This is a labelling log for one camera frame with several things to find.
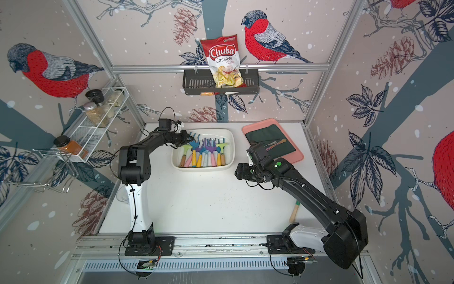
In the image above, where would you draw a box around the white wire spice rack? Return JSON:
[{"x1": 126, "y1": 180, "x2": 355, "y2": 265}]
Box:
[{"x1": 62, "y1": 86, "x2": 130, "y2": 162}]

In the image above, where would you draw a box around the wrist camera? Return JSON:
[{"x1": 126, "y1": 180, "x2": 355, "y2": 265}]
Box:
[
  {"x1": 156, "y1": 118, "x2": 184, "y2": 133},
  {"x1": 247, "y1": 144, "x2": 274, "y2": 167}
]

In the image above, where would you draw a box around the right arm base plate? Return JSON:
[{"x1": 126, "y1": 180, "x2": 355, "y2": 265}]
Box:
[{"x1": 262, "y1": 222, "x2": 316, "y2": 254}]

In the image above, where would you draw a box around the teal rake yellow handle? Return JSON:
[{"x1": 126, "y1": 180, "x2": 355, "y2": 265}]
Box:
[{"x1": 189, "y1": 133, "x2": 200, "y2": 168}]

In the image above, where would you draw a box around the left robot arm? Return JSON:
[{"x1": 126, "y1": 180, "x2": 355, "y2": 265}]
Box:
[{"x1": 118, "y1": 130, "x2": 195, "y2": 234}]

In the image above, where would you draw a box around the light blue rake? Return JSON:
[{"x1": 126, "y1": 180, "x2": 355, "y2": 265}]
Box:
[{"x1": 202, "y1": 152, "x2": 210, "y2": 168}]

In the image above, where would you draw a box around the clear glass cup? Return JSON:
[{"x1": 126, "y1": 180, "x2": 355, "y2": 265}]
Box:
[{"x1": 115, "y1": 185, "x2": 129, "y2": 204}]

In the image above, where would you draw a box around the white storage box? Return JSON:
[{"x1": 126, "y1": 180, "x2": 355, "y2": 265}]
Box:
[{"x1": 171, "y1": 129, "x2": 235, "y2": 172}]

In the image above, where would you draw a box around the clear spice jar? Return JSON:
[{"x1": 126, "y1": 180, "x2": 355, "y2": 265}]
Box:
[{"x1": 108, "y1": 89, "x2": 125, "y2": 107}]

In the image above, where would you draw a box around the pink tray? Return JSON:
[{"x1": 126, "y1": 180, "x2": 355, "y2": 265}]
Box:
[{"x1": 242, "y1": 118, "x2": 304, "y2": 164}]

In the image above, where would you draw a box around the black lid spice jar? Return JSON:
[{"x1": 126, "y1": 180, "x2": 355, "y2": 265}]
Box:
[{"x1": 85, "y1": 89, "x2": 105, "y2": 105}]

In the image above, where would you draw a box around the green rake wooden handle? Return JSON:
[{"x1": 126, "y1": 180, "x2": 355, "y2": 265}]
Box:
[{"x1": 179, "y1": 144, "x2": 192, "y2": 168}]

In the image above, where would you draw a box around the wire cup holder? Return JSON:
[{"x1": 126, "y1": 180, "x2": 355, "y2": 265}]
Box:
[{"x1": 1, "y1": 149, "x2": 79, "y2": 194}]

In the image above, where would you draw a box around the purple rake pink handle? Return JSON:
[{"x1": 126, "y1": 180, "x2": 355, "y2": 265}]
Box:
[
  {"x1": 184, "y1": 154, "x2": 193, "y2": 168},
  {"x1": 206, "y1": 138, "x2": 218, "y2": 167}
]

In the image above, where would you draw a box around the blue claw rake yellow handle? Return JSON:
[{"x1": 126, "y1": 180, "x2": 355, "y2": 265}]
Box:
[{"x1": 216, "y1": 146, "x2": 222, "y2": 166}]

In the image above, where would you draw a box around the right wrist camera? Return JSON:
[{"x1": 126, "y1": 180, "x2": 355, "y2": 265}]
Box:
[{"x1": 247, "y1": 144, "x2": 274, "y2": 167}]

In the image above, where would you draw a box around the black wall basket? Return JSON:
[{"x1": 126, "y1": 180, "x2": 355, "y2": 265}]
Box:
[{"x1": 183, "y1": 69, "x2": 260, "y2": 95}]

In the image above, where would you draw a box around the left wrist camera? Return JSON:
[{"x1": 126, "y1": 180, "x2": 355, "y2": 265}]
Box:
[{"x1": 156, "y1": 118, "x2": 184, "y2": 133}]

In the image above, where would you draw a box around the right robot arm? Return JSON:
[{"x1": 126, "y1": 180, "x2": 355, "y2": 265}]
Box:
[{"x1": 235, "y1": 158, "x2": 368, "y2": 269}]

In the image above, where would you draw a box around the orange spice jar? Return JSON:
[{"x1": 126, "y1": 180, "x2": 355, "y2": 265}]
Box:
[{"x1": 53, "y1": 136, "x2": 88, "y2": 158}]

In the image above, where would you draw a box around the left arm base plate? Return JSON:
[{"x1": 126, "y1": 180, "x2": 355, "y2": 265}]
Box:
[{"x1": 125, "y1": 224, "x2": 176, "y2": 256}]

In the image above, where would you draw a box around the silver lid spice jar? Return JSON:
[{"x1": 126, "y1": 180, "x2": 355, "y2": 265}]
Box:
[{"x1": 83, "y1": 102, "x2": 109, "y2": 128}]

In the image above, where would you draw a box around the dark green cloth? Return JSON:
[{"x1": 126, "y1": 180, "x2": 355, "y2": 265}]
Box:
[{"x1": 245, "y1": 124, "x2": 296, "y2": 159}]

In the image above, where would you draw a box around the Chuba cassava chips bag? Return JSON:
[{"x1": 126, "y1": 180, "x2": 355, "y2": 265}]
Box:
[{"x1": 201, "y1": 35, "x2": 246, "y2": 88}]

